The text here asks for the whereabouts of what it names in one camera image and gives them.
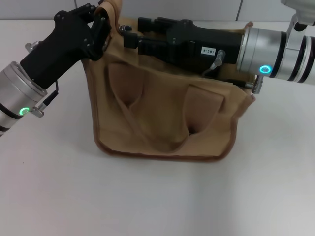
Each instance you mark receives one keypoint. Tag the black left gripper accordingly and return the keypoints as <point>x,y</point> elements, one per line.
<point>64,41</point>

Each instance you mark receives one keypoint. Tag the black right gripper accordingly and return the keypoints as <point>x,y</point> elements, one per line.
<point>197,44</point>

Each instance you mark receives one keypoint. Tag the silver metal zipper pull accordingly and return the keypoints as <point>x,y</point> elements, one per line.
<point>124,28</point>

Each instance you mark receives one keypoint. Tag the khaki canvas food bag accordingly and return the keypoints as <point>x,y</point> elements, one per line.
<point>167,110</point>

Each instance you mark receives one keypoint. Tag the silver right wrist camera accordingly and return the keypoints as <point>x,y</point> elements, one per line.
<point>299,12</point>

